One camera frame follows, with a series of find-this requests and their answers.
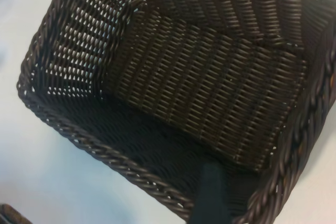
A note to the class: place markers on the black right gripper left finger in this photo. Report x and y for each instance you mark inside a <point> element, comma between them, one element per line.
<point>10,216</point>

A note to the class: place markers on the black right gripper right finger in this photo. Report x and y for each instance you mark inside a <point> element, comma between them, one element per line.
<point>210,197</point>

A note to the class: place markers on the dark brown woven basket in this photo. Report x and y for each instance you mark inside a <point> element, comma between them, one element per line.
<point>199,82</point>

